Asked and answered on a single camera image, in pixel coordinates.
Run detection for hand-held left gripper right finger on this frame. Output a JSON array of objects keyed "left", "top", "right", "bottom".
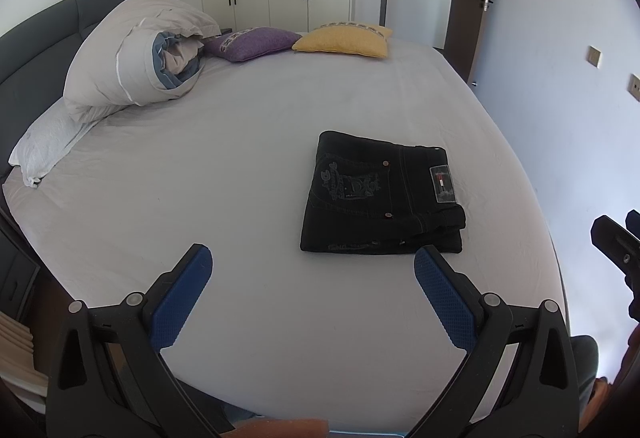
[{"left": 407, "top": 245, "right": 581, "bottom": 438}]

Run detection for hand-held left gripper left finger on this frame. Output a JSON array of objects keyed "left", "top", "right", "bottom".
[{"left": 46, "top": 243, "right": 215, "bottom": 438}]

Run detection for black denim pants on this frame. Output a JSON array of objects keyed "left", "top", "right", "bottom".
[{"left": 300, "top": 130, "right": 467, "bottom": 255}]

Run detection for person's right forearm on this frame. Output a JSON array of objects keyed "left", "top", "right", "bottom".
[{"left": 612, "top": 321, "right": 640, "bottom": 394}]

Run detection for person's leg in blue jeans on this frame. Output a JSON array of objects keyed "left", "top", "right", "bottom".
[
  {"left": 570, "top": 335, "right": 601, "bottom": 434},
  {"left": 220, "top": 407, "right": 262, "bottom": 425}
]

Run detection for bed with white sheet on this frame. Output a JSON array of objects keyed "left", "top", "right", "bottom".
[{"left": 1, "top": 36, "right": 568, "bottom": 434}]

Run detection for dark nightstand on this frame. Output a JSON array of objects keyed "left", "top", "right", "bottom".
[{"left": 0, "top": 213, "right": 41, "bottom": 324}]

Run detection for beige ribbed panel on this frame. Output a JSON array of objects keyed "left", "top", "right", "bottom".
[{"left": 0, "top": 313, "right": 48, "bottom": 399}]

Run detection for white pillow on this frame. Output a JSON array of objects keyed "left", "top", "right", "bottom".
[{"left": 8, "top": 97, "right": 101, "bottom": 189}]

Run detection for rolled white duvet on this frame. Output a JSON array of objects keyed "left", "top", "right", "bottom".
[{"left": 63, "top": 0, "right": 222, "bottom": 123}]

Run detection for purple cushion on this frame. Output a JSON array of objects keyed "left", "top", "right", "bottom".
[{"left": 204, "top": 27, "right": 303, "bottom": 63}]

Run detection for yellow cushion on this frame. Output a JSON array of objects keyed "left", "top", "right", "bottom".
[{"left": 291, "top": 22, "right": 394, "bottom": 59}]

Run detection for dark grey bed headboard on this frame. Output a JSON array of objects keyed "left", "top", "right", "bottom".
[{"left": 0, "top": 0, "right": 178, "bottom": 179}]

